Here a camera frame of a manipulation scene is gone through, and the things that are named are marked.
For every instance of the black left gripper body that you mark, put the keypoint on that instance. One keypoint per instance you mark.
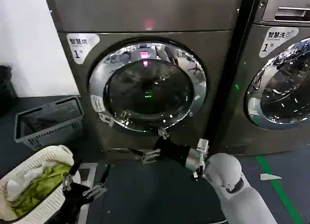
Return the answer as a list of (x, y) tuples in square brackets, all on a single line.
[(72, 199)]

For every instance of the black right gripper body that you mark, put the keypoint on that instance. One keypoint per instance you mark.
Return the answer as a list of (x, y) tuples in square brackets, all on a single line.
[(173, 151)]

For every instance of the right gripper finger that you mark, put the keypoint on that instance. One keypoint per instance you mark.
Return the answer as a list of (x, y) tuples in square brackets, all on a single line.
[(150, 155), (162, 133)]

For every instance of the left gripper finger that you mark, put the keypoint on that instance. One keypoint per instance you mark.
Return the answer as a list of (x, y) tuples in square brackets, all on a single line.
[(67, 181), (95, 189)]

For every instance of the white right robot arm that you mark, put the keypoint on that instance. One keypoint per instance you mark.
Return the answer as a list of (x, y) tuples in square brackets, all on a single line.
[(239, 192)]

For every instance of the green cloth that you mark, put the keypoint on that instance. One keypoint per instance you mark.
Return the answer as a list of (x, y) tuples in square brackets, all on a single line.
[(46, 182)]

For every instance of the white plastic laundry basket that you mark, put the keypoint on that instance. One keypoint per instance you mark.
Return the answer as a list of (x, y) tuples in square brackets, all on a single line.
[(51, 155)]

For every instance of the round glass dryer door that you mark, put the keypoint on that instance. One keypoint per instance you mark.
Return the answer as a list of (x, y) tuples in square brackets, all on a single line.
[(150, 88)]

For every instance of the white cloth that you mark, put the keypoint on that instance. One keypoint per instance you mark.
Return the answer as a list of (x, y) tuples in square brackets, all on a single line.
[(17, 186)]

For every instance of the grey plastic laundry basket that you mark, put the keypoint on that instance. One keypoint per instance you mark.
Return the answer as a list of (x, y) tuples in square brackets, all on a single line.
[(48, 130)]

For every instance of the grey dryer with white label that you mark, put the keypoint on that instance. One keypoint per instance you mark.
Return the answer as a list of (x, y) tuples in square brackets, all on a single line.
[(239, 127)]

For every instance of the white paper scrap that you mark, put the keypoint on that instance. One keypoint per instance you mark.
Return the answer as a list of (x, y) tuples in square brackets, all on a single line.
[(270, 177)]

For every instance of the black bin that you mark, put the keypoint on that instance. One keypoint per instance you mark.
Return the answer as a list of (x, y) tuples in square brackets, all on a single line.
[(7, 88)]

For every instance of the grey front-load dryer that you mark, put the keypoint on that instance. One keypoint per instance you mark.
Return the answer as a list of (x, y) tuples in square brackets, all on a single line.
[(169, 13)]

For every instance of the chrome-rimmed glass dryer door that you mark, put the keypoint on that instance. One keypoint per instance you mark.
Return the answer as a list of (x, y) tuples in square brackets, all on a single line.
[(285, 93)]

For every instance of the grey dryer with drawer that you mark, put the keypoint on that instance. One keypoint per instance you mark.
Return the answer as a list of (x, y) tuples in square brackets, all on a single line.
[(285, 13)]

